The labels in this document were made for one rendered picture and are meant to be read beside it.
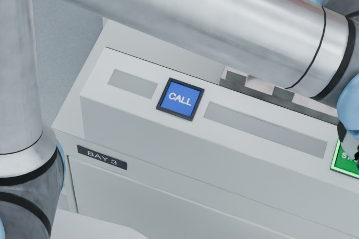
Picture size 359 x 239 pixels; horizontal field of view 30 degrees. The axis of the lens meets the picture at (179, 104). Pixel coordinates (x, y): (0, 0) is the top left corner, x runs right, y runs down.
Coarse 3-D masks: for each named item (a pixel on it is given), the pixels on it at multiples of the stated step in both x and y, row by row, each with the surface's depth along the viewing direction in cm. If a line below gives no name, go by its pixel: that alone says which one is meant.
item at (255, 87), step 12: (228, 84) 110; (252, 84) 110; (264, 84) 110; (264, 96) 110; (300, 96) 109; (288, 108) 110; (300, 108) 109; (312, 108) 108; (324, 108) 108; (324, 120) 109; (336, 120) 108
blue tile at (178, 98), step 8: (168, 88) 98; (176, 88) 98; (184, 88) 98; (168, 96) 97; (176, 96) 98; (184, 96) 98; (192, 96) 98; (168, 104) 97; (176, 104) 97; (184, 104) 97; (192, 104) 97; (184, 112) 96; (192, 112) 97
